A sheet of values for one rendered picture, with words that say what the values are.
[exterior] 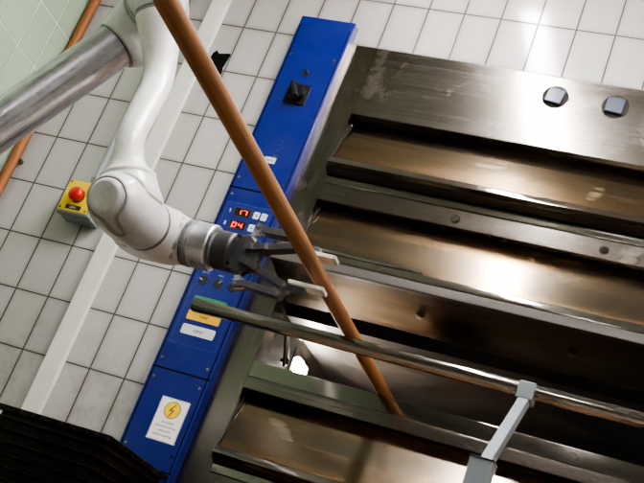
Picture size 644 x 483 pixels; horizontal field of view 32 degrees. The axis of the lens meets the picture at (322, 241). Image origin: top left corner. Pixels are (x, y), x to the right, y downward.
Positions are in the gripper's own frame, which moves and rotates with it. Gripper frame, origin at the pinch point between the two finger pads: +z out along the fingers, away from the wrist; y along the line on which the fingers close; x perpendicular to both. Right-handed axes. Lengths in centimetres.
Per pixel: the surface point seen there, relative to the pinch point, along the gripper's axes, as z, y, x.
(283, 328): -12.5, 3.4, -25.5
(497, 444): 38.5, 18.7, -10.4
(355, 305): -12, -18, -61
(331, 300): 1.1, 1.0, -9.5
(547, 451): 40, 3, -63
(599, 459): 51, 2, -63
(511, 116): 9, -77, -63
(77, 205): -91, -24, -56
